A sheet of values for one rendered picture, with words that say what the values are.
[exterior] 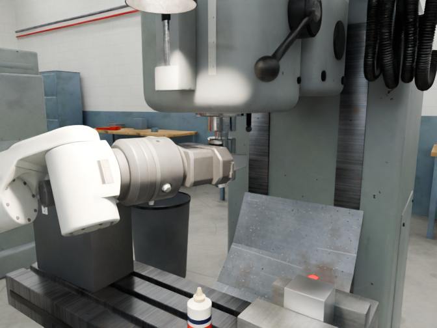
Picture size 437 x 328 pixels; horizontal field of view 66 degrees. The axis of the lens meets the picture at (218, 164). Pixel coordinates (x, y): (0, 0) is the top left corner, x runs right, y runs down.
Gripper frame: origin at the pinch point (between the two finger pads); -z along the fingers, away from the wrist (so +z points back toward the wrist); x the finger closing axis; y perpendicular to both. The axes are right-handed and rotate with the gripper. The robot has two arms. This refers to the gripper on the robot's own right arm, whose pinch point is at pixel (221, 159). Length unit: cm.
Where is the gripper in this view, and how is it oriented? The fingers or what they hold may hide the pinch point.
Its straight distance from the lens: 56.1
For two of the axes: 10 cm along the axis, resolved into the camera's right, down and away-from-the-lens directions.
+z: -7.4, 1.0, -6.6
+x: -6.7, -1.3, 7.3
